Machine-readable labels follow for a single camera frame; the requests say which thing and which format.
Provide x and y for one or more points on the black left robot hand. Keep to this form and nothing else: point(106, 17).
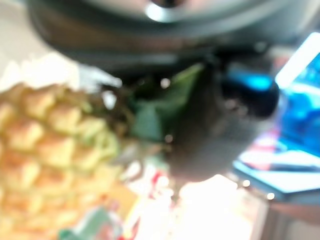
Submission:
point(155, 45)

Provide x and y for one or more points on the yellow pineapple with green crown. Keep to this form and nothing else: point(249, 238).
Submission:
point(50, 160)

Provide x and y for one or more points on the blue plastic package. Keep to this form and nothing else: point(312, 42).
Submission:
point(297, 100)

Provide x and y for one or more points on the colourful printed snack package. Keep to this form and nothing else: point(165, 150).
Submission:
point(125, 205)

